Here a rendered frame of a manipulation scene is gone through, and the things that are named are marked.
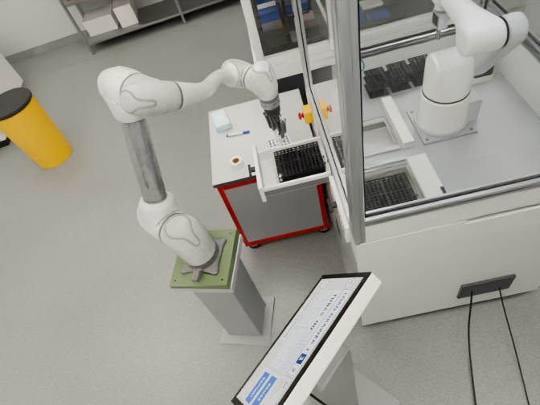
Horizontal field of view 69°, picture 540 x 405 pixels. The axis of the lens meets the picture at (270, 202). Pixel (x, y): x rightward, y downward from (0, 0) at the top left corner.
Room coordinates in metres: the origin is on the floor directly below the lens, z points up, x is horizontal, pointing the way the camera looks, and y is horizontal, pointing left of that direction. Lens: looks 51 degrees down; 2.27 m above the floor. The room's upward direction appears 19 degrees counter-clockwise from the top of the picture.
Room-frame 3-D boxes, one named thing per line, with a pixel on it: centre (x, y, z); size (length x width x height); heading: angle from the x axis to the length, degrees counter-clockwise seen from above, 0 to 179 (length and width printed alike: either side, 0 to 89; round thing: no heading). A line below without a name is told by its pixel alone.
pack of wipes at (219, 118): (1.93, 0.12, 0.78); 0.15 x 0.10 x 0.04; 5
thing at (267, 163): (1.30, -0.20, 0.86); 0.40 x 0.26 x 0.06; 83
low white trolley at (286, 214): (1.73, -0.07, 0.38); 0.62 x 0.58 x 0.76; 173
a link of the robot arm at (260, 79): (1.45, -0.14, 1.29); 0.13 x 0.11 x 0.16; 34
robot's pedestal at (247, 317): (1.02, 0.36, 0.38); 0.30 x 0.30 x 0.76; 69
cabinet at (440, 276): (1.18, -0.79, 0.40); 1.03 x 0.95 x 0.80; 173
